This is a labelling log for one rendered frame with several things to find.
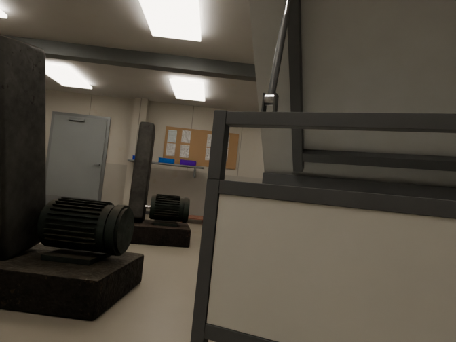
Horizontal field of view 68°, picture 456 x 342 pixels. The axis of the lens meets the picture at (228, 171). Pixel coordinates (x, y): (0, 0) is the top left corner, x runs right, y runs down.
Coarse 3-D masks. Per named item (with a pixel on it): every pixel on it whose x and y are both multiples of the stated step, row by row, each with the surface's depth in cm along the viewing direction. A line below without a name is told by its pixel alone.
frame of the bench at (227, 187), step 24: (216, 192) 96; (240, 192) 94; (264, 192) 91; (288, 192) 89; (312, 192) 87; (336, 192) 85; (360, 192) 83; (216, 216) 96; (192, 336) 95; (216, 336) 93; (240, 336) 90
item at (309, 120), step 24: (264, 96) 94; (216, 120) 98; (240, 120) 96; (264, 120) 93; (288, 120) 91; (312, 120) 88; (336, 120) 86; (360, 120) 84; (384, 120) 82; (408, 120) 80; (432, 120) 78; (216, 144) 97; (216, 168) 97
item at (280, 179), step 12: (264, 180) 152; (276, 180) 150; (288, 180) 148; (300, 180) 146; (312, 180) 144; (324, 180) 142; (336, 180) 141; (348, 180) 139; (360, 180) 137; (372, 192) 135; (384, 192) 134; (396, 192) 132; (408, 192) 131; (420, 192) 129; (432, 192) 128; (444, 192) 127
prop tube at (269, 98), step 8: (288, 16) 103; (280, 24) 102; (280, 32) 101; (280, 40) 100; (280, 48) 99; (280, 56) 98; (272, 72) 97; (272, 80) 96; (272, 88) 95; (272, 96) 93; (272, 104) 94
